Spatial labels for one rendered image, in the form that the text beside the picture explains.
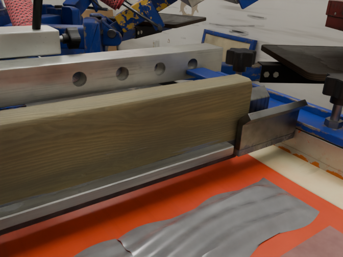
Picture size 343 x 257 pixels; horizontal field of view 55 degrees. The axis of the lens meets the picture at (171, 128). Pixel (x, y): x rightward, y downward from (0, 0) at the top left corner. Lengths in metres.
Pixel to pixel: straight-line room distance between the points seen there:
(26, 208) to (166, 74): 0.36
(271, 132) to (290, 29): 2.22
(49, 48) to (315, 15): 2.13
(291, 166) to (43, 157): 0.28
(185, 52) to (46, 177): 0.37
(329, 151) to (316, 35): 2.09
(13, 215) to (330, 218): 0.27
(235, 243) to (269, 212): 0.06
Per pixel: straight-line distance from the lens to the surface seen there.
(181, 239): 0.28
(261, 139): 0.39
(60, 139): 0.26
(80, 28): 0.97
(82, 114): 0.26
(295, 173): 0.41
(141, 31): 1.73
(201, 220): 0.31
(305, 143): 0.43
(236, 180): 0.37
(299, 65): 0.99
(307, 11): 2.53
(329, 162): 0.42
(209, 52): 0.61
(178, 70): 0.58
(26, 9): 0.72
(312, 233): 0.33
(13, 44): 0.52
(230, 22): 3.00
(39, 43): 0.53
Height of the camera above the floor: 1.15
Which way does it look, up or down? 24 degrees down
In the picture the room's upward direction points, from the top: 3 degrees clockwise
